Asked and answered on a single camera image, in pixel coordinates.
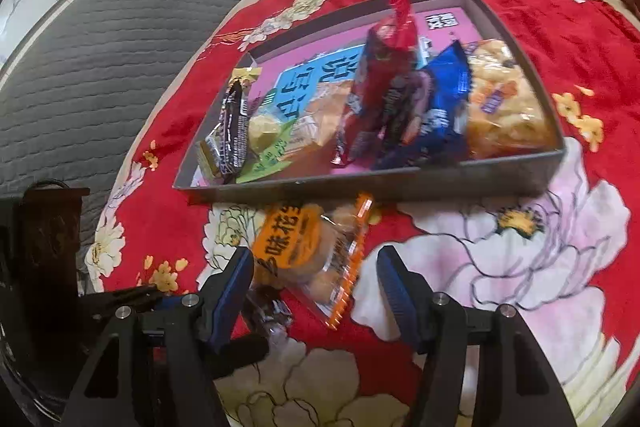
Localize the orange edged peanut bag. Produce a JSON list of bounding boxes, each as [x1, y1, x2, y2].
[[252, 193, 374, 329]]

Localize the green yellow snack packet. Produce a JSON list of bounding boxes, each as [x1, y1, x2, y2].
[[235, 98, 320, 183]]

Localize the Snickers bar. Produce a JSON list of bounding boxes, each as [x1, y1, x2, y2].
[[195, 67, 262, 183]]

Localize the blue snack packet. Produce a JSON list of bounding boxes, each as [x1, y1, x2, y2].
[[373, 40, 471, 170]]

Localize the clear bag rice crackers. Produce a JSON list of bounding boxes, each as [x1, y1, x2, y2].
[[466, 39, 555, 159]]

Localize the red snack packet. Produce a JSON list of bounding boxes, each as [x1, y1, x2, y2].
[[332, 0, 418, 167]]

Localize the red floral cloth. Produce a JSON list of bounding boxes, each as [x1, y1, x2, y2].
[[84, 0, 639, 426]]

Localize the grey quilted headboard cover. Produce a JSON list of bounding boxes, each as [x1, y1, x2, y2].
[[0, 0, 240, 246]]

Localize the grey box with pink book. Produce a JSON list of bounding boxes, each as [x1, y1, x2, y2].
[[174, 0, 566, 204]]

